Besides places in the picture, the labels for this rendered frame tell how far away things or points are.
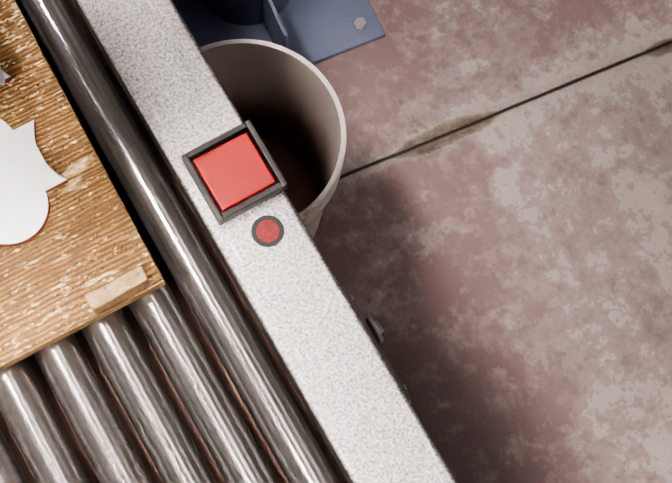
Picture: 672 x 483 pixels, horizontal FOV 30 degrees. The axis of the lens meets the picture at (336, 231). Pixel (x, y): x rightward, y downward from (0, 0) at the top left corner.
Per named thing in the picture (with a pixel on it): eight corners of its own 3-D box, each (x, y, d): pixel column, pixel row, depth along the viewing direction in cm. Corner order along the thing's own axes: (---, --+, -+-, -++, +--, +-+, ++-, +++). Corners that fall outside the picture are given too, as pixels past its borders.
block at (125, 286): (144, 270, 117) (140, 263, 115) (152, 287, 117) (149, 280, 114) (87, 300, 116) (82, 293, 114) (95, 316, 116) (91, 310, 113)
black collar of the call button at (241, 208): (250, 124, 124) (249, 118, 122) (288, 189, 122) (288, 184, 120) (181, 160, 122) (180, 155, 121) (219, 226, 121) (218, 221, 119)
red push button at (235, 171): (246, 135, 123) (246, 130, 122) (277, 186, 122) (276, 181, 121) (193, 163, 122) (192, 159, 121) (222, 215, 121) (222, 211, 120)
